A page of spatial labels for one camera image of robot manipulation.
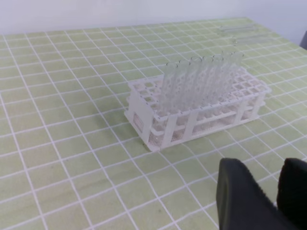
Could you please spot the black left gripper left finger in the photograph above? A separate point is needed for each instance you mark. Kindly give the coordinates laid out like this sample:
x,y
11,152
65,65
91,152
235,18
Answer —
x,y
241,202

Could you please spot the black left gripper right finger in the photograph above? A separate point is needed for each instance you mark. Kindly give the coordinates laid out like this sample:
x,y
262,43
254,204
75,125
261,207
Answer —
x,y
292,191

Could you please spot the clear glass test tube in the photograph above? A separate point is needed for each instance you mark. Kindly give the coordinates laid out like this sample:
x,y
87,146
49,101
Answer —
x,y
201,79
223,74
238,42
180,76
239,28
236,63
193,72
167,91

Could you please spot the white plastic test tube rack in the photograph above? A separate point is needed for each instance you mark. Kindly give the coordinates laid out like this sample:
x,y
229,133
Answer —
x,y
162,131

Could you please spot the green checkered tablecloth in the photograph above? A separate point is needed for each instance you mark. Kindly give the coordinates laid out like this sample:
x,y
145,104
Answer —
x,y
69,159

